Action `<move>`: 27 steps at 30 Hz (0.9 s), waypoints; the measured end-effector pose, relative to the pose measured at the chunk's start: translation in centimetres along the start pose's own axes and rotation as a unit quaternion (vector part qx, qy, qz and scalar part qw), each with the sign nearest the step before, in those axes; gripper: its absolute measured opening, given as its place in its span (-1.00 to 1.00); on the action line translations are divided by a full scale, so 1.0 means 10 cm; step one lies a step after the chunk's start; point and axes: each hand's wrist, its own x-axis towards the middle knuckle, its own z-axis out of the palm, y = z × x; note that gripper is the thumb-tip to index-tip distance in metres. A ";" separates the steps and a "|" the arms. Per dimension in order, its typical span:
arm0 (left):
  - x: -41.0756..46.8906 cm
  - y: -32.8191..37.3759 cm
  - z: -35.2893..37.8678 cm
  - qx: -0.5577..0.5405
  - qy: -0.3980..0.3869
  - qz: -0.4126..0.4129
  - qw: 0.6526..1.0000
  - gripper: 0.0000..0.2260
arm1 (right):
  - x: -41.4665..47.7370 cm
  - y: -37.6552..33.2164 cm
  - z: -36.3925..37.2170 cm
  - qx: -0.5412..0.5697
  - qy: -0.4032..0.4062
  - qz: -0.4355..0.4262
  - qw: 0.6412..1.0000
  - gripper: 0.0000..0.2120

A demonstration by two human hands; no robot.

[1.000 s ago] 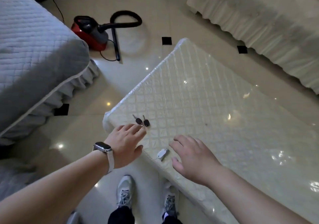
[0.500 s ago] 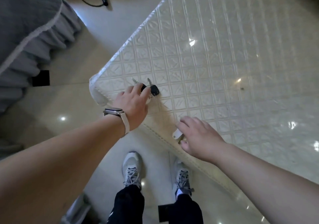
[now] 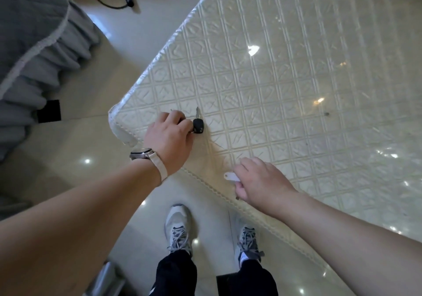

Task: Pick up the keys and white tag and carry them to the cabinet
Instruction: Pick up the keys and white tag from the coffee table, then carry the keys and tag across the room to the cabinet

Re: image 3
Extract black car key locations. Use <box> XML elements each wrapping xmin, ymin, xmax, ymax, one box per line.
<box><xmin>191</xmin><ymin>107</ymin><xmax>205</xmax><ymax>135</ymax></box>

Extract grey metal frame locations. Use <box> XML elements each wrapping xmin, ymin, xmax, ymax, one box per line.
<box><xmin>82</xmin><ymin>261</ymin><xmax>128</xmax><ymax>296</ymax></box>

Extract grey white sneaker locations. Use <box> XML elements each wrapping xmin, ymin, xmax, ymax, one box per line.
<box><xmin>234</xmin><ymin>224</ymin><xmax>265</xmax><ymax>271</ymax></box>
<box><xmin>164</xmin><ymin>203</ymin><xmax>194</xmax><ymax>257</ymax></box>

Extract black bed foot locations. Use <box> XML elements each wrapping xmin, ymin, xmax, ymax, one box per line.
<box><xmin>36</xmin><ymin>99</ymin><xmax>62</xmax><ymax>124</ymax></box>

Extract black trousers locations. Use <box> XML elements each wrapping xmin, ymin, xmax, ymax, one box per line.
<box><xmin>148</xmin><ymin>250</ymin><xmax>279</xmax><ymax>296</ymax></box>

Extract person's right forearm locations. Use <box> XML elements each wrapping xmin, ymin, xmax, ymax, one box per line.
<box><xmin>273</xmin><ymin>190</ymin><xmax>422</xmax><ymax>296</ymax></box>

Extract person's right hand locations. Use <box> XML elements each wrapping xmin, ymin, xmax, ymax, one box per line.
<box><xmin>232</xmin><ymin>156</ymin><xmax>299</xmax><ymax>215</ymax></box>

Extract grey white left sneaker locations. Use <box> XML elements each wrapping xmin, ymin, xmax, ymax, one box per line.
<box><xmin>164</xmin><ymin>203</ymin><xmax>194</xmax><ymax>257</ymax></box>

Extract grey ruffled bedspread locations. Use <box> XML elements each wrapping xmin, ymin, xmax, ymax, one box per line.
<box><xmin>0</xmin><ymin>0</ymin><xmax>101</xmax><ymax>163</ymax></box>

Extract wristwatch with white strap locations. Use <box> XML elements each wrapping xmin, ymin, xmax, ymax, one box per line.
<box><xmin>129</xmin><ymin>148</ymin><xmax>169</xmax><ymax>184</ymax></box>

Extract grey white right sneaker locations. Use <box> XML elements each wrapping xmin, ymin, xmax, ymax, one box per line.
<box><xmin>234</xmin><ymin>224</ymin><xmax>265</xmax><ymax>271</ymax></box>

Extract person's left hand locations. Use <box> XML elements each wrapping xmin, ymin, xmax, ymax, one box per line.
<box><xmin>144</xmin><ymin>110</ymin><xmax>196</xmax><ymax>178</ymax></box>

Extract person's left forearm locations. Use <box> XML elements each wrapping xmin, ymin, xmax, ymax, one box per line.
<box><xmin>0</xmin><ymin>161</ymin><xmax>163</xmax><ymax>296</ymax></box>

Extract clear embossed plastic table cover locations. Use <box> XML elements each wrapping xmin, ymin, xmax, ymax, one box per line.
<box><xmin>108</xmin><ymin>0</ymin><xmax>422</xmax><ymax>273</ymax></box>

